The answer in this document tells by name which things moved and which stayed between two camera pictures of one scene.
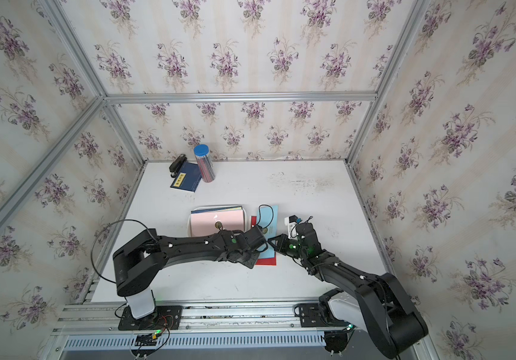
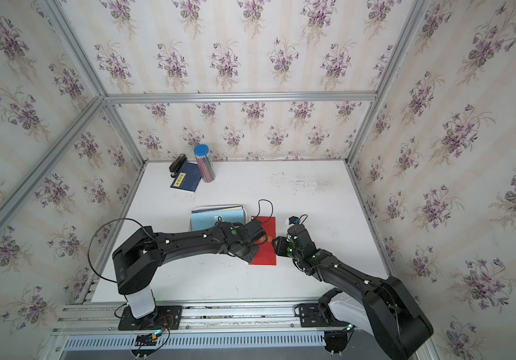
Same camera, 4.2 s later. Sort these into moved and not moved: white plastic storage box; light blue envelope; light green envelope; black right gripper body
Moved: light blue envelope
Not moved: black right gripper body; white plastic storage box; light green envelope
